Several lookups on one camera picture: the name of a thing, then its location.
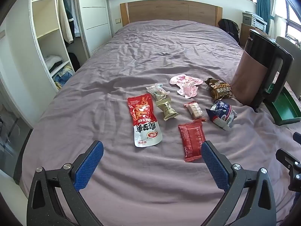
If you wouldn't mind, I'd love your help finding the long teal curtain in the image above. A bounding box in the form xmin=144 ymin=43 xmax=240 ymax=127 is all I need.
xmin=255 ymin=0 xmax=275 ymax=36

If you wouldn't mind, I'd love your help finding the small pale wafer packet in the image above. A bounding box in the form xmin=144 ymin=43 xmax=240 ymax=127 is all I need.
xmin=184 ymin=101 xmax=206 ymax=122

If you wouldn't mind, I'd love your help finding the wooden drawer cabinet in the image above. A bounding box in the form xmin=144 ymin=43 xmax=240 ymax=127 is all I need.
xmin=239 ymin=23 xmax=253 ymax=46

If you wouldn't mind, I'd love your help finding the white hanging garment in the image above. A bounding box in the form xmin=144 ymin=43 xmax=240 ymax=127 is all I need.
xmin=56 ymin=0 xmax=74 ymax=44

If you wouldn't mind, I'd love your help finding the olive green snack packet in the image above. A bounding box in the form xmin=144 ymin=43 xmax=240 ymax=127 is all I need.
xmin=155 ymin=96 xmax=180 ymax=121

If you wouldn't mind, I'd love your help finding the pile of mixed clothes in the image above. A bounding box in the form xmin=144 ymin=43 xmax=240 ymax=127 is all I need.
xmin=52 ymin=67 xmax=72 ymax=87

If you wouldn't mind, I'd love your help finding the bed with purple sheet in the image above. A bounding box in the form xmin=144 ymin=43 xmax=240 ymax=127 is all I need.
xmin=14 ymin=20 xmax=301 ymax=226

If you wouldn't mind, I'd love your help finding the blue and white snack packet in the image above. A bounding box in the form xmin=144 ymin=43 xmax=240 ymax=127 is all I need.
xmin=205 ymin=100 xmax=237 ymax=131

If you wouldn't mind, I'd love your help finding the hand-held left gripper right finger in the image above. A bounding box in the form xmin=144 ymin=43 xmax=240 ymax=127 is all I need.
xmin=201 ymin=140 xmax=277 ymax=226

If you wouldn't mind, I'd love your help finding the pink cartoon shaped snack packet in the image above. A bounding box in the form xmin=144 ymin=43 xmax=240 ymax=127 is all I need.
xmin=170 ymin=73 xmax=204 ymax=99

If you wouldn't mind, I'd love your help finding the white printer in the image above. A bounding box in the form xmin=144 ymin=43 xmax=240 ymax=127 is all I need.
xmin=242 ymin=11 xmax=268 ymax=32

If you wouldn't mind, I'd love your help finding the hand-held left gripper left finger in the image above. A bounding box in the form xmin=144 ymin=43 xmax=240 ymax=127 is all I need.
xmin=27 ymin=140 xmax=104 ymax=226

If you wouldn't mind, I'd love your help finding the red and white snack packet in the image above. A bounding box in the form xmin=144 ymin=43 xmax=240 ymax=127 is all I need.
xmin=127 ymin=94 xmax=163 ymax=148

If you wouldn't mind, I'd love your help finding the brown snack packet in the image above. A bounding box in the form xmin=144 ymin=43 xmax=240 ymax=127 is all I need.
xmin=204 ymin=78 xmax=236 ymax=100

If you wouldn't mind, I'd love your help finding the white open shelf unit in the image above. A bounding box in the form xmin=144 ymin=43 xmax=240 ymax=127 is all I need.
xmin=29 ymin=0 xmax=76 ymax=92

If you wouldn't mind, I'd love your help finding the dark hanging jacket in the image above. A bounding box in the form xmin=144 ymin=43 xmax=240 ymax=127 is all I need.
xmin=63 ymin=0 xmax=81 ymax=38

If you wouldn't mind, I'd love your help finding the black bag in wardrobe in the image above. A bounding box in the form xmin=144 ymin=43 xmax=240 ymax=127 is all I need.
xmin=68 ymin=52 xmax=81 ymax=70

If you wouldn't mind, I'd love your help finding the folded clothes stack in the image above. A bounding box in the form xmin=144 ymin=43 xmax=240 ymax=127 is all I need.
xmin=46 ymin=55 xmax=64 ymax=71

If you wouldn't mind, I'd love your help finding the clear bunny print snack packet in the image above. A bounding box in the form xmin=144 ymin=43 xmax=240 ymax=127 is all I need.
xmin=145 ymin=83 xmax=170 ymax=100

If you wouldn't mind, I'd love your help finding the black and copper kettle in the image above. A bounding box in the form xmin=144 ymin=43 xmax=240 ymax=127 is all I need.
xmin=230 ymin=29 xmax=294 ymax=113

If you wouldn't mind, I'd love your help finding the window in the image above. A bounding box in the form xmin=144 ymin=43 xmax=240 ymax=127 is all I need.
xmin=274 ymin=0 xmax=301 ymax=50

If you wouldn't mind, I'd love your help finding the green tray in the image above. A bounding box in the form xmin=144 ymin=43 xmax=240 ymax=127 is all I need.
xmin=263 ymin=82 xmax=301 ymax=126

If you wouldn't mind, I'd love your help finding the wooden headboard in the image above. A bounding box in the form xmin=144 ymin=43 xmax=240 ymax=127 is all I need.
xmin=120 ymin=0 xmax=223 ymax=27

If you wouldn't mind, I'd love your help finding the dark red snack packet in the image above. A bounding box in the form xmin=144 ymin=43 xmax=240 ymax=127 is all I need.
xmin=178 ymin=120 xmax=207 ymax=163

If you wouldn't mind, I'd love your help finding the black backpack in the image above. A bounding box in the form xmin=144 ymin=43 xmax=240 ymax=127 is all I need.
xmin=218 ymin=18 xmax=240 ymax=43

